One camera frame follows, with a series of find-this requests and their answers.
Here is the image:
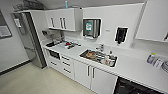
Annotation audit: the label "stainless steel refrigerator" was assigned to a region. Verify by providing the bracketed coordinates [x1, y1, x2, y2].
[10, 11, 48, 70]

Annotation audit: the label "dish drying rack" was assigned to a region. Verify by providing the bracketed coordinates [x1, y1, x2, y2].
[61, 39, 82, 50]

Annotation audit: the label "white drawer under microwave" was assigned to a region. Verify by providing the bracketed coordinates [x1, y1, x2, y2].
[48, 58, 62, 70]

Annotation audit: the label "white wall outlet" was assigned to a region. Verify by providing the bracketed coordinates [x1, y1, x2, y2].
[130, 41, 136, 48]

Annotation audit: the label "white wall cabinet four doors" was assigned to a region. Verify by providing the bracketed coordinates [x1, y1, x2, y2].
[134, 0, 168, 43]

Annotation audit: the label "white drawer unit beside microwave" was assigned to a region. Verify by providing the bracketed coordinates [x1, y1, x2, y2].
[59, 53, 75, 81]

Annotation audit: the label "black built-in microwave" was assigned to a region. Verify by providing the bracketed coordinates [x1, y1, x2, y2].
[48, 49, 62, 61]

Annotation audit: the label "black flat tray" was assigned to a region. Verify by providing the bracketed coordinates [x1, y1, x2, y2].
[46, 41, 60, 48]

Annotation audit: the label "grey bulletin board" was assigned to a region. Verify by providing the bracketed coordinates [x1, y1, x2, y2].
[0, 9, 13, 40]

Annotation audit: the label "steel paper towel dispenser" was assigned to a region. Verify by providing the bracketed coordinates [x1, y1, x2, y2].
[81, 17, 102, 40]

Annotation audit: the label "stainless steel dishwasher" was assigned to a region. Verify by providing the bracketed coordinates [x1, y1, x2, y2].
[112, 76, 160, 94]

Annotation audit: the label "black soap dispenser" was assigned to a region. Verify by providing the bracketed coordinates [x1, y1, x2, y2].
[114, 26, 130, 45]

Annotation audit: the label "teal spray bottle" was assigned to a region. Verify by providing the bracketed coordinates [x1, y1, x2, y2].
[64, 0, 70, 10]

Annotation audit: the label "white sink base cabinet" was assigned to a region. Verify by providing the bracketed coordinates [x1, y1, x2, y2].
[72, 59, 119, 94]

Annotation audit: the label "white patterned mug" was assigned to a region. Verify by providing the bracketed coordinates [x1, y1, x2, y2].
[104, 56, 113, 66]

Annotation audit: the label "bowl with orange food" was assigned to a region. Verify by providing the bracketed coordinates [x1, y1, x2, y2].
[85, 51, 98, 61]

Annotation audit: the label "chrome faucet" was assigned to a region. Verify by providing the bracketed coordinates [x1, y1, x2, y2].
[95, 43, 105, 53]

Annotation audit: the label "steel kitchen sink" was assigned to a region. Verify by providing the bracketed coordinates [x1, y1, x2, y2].
[78, 48, 119, 68]

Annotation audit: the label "blue dish soap bottle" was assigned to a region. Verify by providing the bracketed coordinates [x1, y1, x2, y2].
[146, 52, 157, 66]

